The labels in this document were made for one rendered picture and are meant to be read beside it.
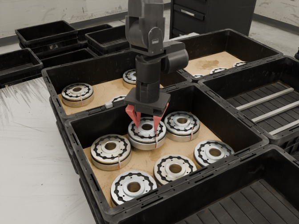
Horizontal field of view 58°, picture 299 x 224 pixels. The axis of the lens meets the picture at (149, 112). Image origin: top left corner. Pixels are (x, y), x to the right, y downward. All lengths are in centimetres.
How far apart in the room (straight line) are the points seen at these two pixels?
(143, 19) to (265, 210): 48
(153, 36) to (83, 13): 348
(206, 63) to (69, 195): 73
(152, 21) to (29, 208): 59
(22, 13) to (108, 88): 288
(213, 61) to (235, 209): 70
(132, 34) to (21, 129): 65
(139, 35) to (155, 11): 6
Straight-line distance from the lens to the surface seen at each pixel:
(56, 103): 76
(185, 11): 243
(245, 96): 99
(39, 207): 83
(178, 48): 64
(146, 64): 58
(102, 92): 97
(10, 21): 377
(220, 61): 120
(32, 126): 110
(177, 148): 74
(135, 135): 70
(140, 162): 70
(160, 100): 65
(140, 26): 56
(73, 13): 397
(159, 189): 52
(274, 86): 109
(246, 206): 66
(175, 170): 67
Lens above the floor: 135
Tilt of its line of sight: 37 degrees down
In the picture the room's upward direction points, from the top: straight up
